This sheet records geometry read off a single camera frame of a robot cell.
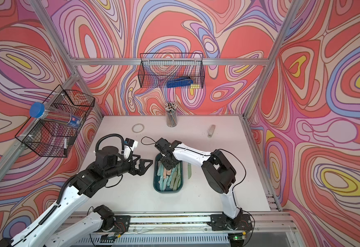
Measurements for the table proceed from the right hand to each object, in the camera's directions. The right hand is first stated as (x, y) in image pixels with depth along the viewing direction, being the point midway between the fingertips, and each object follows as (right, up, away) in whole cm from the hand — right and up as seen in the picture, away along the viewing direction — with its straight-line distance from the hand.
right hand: (172, 167), depth 90 cm
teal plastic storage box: (-3, -7, -4) cm, 8 cm away
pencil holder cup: (-2, +31, +18) cm, 36 cm away
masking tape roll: (-27, +24, +23) cm, 42 cm away
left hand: (-10, +8, -20) cm, 24 cm away
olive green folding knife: (+10, -2, +2) cm, 10 cm away
